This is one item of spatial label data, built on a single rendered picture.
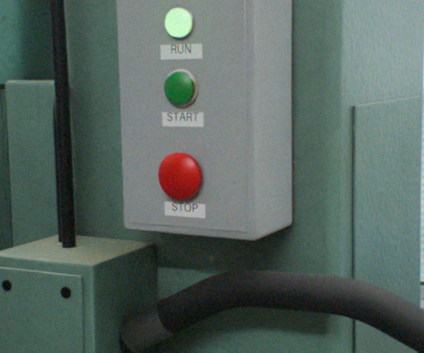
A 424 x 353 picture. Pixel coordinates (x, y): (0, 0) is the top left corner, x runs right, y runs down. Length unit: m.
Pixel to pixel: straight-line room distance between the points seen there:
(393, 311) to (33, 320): 0.24
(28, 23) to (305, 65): 0.31
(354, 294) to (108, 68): 0.25
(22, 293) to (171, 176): 0.14
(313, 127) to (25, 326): 0.24
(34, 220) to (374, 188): 0.30
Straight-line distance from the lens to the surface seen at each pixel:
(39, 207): 0.74
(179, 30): 0.53
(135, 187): 0.56
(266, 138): 0.53
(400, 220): 0.70
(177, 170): 0.53
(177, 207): 0.54
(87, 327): 0.58
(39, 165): 0.73
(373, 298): 0.52
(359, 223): 0.60
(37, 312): 0.60
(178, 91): 0.53
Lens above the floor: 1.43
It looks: 7 degrees down
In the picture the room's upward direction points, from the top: 1 degrees counter-clockwise
